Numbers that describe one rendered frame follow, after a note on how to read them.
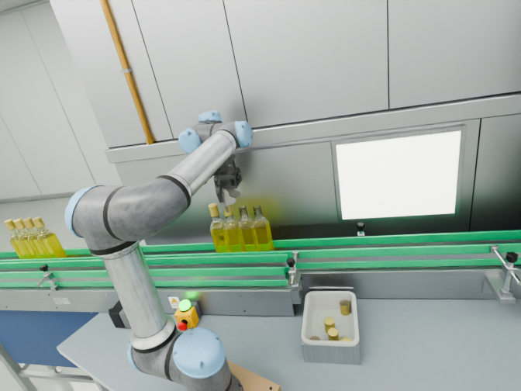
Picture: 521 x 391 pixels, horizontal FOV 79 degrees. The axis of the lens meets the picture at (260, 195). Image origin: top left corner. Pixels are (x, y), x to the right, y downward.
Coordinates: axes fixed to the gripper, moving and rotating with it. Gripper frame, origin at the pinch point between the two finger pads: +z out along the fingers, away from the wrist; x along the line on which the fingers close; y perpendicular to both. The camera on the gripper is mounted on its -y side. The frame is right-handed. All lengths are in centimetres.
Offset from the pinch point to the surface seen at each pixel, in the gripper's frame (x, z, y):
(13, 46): 307, -118, -389
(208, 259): -6.2, 19.7, -10.7
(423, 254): -3, 22, 68
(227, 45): 15, -54, 9
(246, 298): -15.2, 31.0, 5.1
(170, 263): -6.3, 21.1, -27.8
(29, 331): -14, 56, -117
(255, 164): 12.3, -11.0, 10.7
